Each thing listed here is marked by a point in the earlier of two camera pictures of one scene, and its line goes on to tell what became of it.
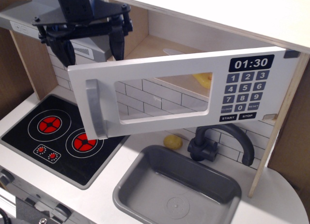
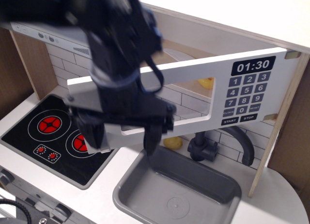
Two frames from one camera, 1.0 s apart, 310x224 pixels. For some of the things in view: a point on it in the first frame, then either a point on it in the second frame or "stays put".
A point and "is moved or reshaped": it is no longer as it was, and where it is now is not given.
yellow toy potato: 173,141 stays put
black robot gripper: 53,25 → 127,105
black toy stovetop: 52,134 stays put
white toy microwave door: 211,92 is moved or reshaped
